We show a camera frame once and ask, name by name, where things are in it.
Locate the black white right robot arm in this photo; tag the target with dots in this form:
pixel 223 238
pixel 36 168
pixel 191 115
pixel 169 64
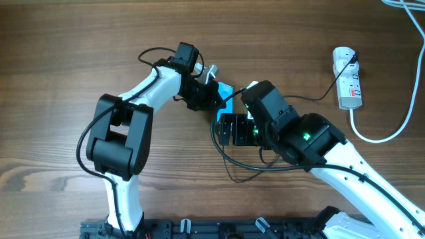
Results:
pixel 313 144

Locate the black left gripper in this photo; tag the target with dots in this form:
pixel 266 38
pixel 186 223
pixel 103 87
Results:
pixel 208 101

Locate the white USB charger plug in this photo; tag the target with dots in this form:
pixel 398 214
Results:
pixel 341 58

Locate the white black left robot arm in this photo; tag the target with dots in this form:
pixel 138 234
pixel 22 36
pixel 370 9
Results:
pixel 119 136

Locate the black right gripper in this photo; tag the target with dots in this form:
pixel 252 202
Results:
pixel 241 121

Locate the white power strip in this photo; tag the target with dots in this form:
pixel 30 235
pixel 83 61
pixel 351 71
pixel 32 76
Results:
pixel 348 91

